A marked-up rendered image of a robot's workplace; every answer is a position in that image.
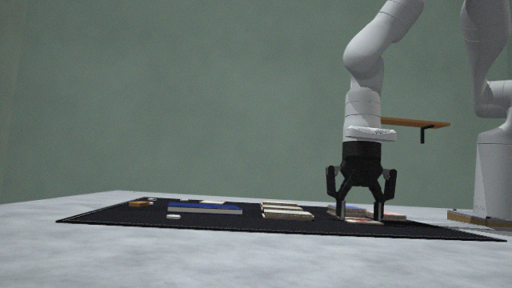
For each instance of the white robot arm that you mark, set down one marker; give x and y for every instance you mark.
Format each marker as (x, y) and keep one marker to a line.
(486, 29)

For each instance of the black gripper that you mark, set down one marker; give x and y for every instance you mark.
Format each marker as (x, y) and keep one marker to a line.
(361, 166)

